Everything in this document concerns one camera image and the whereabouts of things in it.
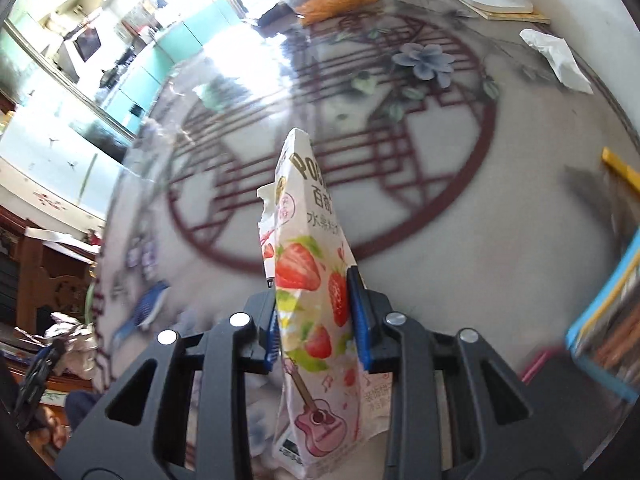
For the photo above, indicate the thin wooden board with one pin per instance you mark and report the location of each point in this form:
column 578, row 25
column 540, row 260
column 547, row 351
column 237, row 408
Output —
column 515, row 16

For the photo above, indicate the yellow strip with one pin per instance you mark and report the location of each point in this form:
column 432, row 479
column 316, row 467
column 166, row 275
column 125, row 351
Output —
column 620, row 165

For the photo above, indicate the blue toy tablet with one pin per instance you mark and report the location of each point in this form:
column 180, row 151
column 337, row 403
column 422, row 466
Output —
column 605, row 320

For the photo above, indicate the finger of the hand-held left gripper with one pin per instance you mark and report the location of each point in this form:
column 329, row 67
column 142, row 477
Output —
column 42, row 370

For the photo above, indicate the white refrigerator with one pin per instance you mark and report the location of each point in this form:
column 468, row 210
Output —
column 50, row 160

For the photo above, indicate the range hood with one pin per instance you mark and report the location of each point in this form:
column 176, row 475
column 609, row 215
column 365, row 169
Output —
column 87, row 42

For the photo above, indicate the white tissue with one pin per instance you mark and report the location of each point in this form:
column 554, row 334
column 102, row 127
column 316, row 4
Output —
column 555, row 55

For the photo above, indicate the person's leg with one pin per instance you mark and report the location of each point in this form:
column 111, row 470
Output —
column 80, row 407

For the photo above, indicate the carved wooden chair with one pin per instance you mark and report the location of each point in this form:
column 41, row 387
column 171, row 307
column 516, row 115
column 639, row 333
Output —
column 60, row 285

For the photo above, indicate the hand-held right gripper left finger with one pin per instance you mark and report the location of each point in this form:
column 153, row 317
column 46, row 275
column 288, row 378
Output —
column 272, row 345

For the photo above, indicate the teal kitchen cabinets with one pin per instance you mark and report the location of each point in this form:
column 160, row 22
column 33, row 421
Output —
column 200, row 25

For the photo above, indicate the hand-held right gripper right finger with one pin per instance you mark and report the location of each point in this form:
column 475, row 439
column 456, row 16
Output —
column 356, row 310

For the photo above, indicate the foil wrapper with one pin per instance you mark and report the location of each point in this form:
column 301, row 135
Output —
column 75, row 340

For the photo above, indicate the pink strawberry snack box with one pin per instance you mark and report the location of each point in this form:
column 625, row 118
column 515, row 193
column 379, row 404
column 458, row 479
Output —
column 310, row 280

